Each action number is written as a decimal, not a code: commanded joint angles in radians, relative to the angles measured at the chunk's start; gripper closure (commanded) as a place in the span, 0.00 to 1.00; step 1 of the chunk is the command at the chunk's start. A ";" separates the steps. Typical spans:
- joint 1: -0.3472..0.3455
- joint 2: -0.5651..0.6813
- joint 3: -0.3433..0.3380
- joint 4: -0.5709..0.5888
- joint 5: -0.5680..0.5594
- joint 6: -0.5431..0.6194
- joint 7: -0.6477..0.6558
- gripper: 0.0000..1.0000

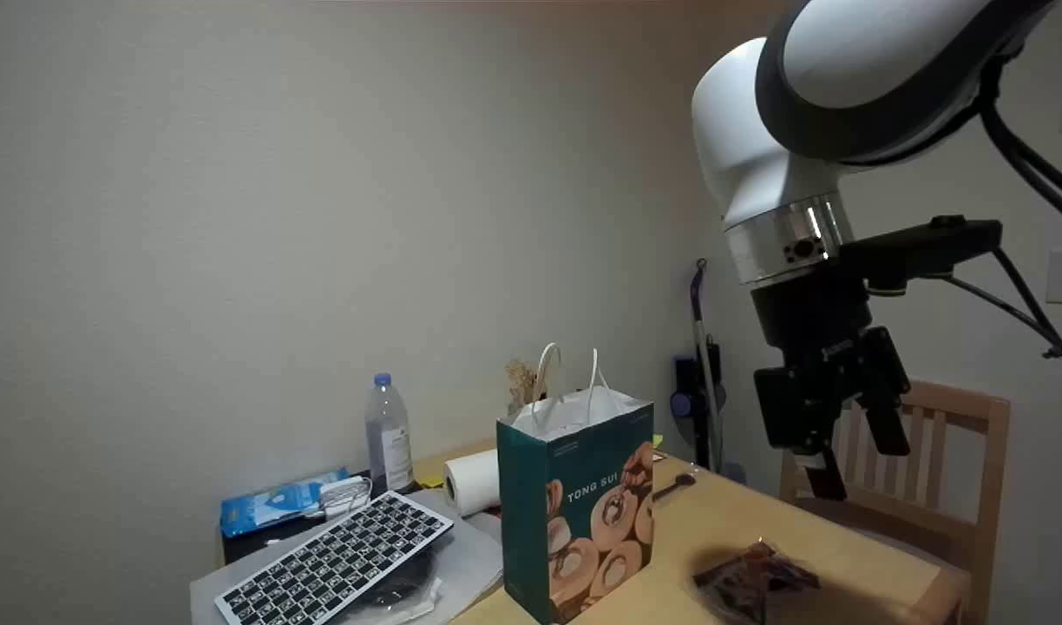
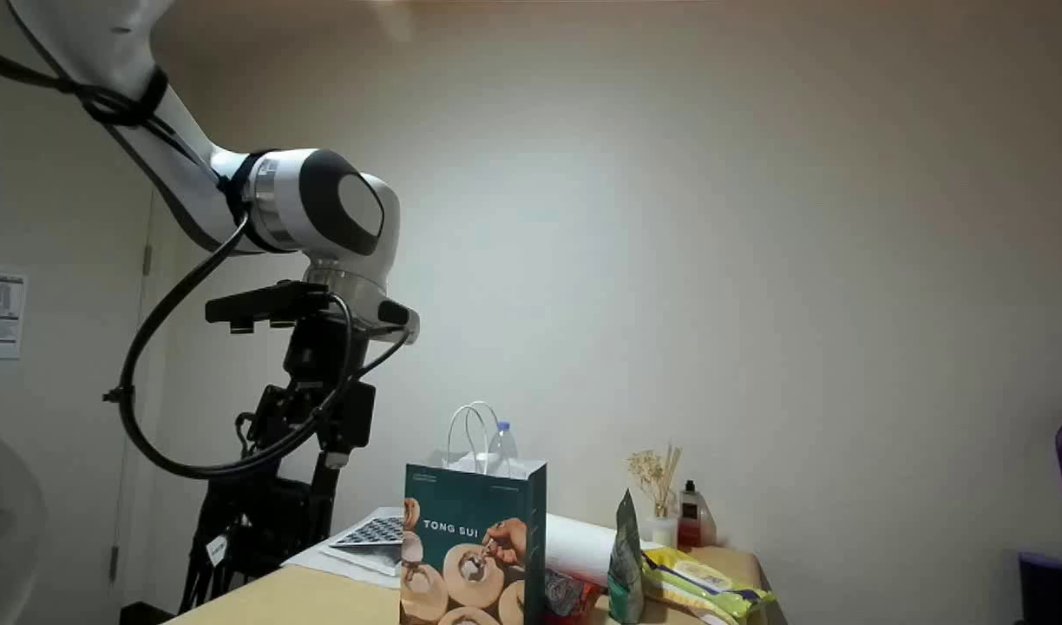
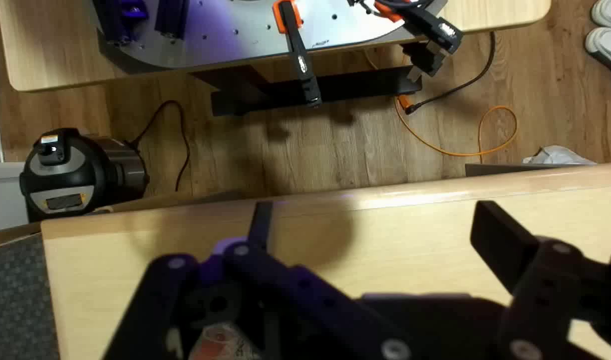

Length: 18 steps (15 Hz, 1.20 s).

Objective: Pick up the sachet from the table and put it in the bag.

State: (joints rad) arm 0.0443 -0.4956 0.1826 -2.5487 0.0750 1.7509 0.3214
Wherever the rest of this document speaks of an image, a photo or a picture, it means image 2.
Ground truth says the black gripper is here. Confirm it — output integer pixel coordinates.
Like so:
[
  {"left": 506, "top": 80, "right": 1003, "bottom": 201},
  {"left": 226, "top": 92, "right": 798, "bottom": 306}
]
[{"left": 234, "top": 313, "right": 378, "bottom": 512}]

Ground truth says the teal donut print gift bag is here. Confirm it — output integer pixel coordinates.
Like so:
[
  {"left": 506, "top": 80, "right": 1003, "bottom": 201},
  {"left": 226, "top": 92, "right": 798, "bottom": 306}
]
[{"left": 397, "top": 394, "right": 547, "bottom": 625}]

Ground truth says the black tripod stand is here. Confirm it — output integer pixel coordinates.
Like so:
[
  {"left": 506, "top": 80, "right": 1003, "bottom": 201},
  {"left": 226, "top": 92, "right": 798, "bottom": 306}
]
[{"left": 180, "top": 463, "right": 341, "bottom": 614}]

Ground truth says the white keyboard with dark keys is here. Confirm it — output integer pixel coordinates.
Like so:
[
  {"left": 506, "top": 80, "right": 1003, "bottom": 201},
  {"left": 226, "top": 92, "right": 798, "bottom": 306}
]
[{"left": 325, "top": 509, "right": 410, "bottom": 554}]

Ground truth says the clear plastic water bottle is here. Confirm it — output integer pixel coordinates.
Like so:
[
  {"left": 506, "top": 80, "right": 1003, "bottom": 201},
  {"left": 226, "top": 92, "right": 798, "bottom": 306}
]
[{"left": 481, "top": 416, "right": 524, "bottom": 475}]

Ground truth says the white reed diffuser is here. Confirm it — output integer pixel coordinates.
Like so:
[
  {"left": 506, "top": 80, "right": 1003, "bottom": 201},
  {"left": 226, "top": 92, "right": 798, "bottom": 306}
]
[{"left": 626, "top": 445, "right": 686, "bottom": 547}]

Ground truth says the small red bottle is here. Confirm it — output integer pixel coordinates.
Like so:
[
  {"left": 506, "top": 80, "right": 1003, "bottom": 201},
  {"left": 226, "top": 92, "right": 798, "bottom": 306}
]
[{"left": 672, "top": 475, "right": 720, "bottom": 551}]

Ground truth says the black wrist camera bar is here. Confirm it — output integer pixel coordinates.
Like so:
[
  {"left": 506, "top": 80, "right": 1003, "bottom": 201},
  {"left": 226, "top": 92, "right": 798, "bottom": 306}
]
[{"left": 201, "top": 279, "right": 423, "bottom": 347}]

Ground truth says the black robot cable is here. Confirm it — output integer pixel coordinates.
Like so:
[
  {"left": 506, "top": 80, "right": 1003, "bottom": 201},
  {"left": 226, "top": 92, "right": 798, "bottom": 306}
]
[{"left": 0, "top": 30, "right": 416, "bottom": 482}]

